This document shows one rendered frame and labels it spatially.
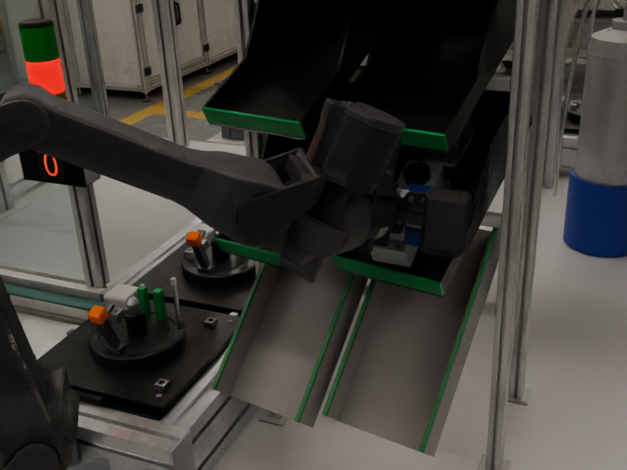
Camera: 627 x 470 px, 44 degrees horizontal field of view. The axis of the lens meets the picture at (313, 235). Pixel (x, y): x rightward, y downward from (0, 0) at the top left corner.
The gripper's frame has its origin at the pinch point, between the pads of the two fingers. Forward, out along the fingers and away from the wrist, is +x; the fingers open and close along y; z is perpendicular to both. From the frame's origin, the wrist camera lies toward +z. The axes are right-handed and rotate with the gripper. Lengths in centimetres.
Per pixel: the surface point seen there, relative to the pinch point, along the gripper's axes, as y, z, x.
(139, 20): 365, 52, 401
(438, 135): -4.8, 7.7, -2.4
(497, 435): -9.2, -31.0, 22.8
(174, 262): 54, -21, 38
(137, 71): 372, 15, 410
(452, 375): -5.9, -19.5, 9.1
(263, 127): 14.4, 6.7, -2.3
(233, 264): 42, -19, 37
